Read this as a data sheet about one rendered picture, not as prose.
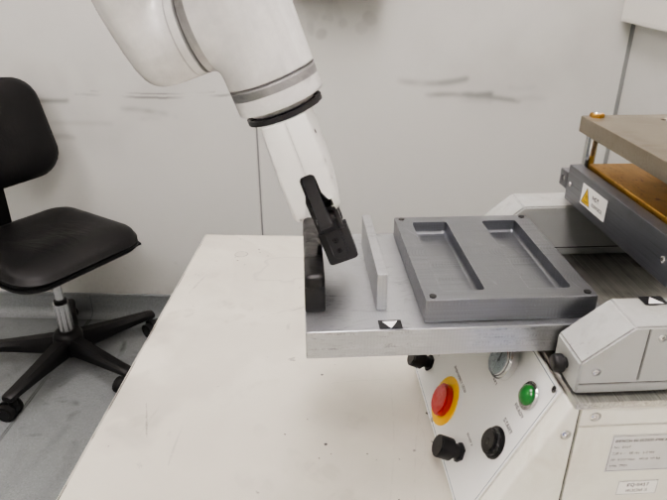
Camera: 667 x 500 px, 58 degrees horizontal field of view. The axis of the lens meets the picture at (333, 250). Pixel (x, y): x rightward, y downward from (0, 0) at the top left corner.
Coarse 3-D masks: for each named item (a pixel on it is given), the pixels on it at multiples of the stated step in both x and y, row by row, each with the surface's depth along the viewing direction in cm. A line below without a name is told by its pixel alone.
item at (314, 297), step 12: (312, 228) 67; (312, 240) 64; (312, 252) 61; (312, 264) 59; (312, 276) 57; (324, 276) 57; (312, 288) 57; (324, 288) 57; (312, 300) 58; (324, 300) 58
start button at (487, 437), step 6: (486, 432) 62; (492, 432) 61; (498, 432) 60; (486, 438) 61; (492, 438) 60; (498, 438) 60; (486, 444) 61; (492, 444) 60; (498, 444) 60; (486, 450) 60; (492, 450) 60
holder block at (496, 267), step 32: (416, 224) 72; (448, 224) 72; (480, 224) 72; (512, 224) 73; (416, 256) 64; (448, 256) 67; (480, 256) 64; (512, 256) 67; (544, 256) 64; (416, 288) 60; (448, 288) 61; (480, 288) 59; (512, 288) 58; (544, 288) 58; (576, 288) 58; (448, 320) 57
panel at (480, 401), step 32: (480, 384) 68; (512, 384) 62; (544, 384) 57; (448, 416) 72; (480, 416) 65; (512, 416) 60; (480, 448) 63; (512, 448) 58; (448, 480) 67; (480, 480) 61
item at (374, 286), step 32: (384, 256) 69; (352, 288) 63; (384, 288) 58; (320, 320) 57; (352, 320) 57; (416, 320) 57; (480, 320) 57; (512, 320) 57; (544, 320) 57; (576, 320) 57; (320, 352) 56; (352, 352) 57; (384, 352) 57; (416, 352) 57; (448, 352) 57; (480, 352) 57
